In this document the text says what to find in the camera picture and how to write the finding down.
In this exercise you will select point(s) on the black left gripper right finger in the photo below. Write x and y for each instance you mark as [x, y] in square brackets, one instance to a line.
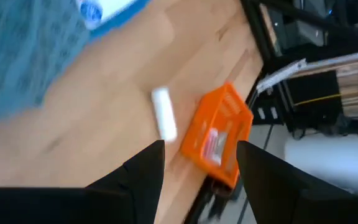
[278, 196]

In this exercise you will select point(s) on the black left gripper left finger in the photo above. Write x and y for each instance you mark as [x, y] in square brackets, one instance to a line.
[126, 193]

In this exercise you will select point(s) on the white gauze roll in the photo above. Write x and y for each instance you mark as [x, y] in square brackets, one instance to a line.
[164, 113]

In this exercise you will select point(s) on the orange plastic basket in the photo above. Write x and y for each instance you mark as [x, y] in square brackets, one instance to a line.
[197, 137]

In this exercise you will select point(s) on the wooden crate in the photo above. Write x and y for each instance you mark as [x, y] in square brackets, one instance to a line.
[351, 87]

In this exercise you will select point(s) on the teal patterned cloth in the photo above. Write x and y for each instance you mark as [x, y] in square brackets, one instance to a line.
[20, 53]

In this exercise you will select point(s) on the blue first aid kit box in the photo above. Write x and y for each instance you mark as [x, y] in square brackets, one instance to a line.
[113, 9]

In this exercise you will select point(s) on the aluminium bracket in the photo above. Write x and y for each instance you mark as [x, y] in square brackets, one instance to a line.
[278, 76]

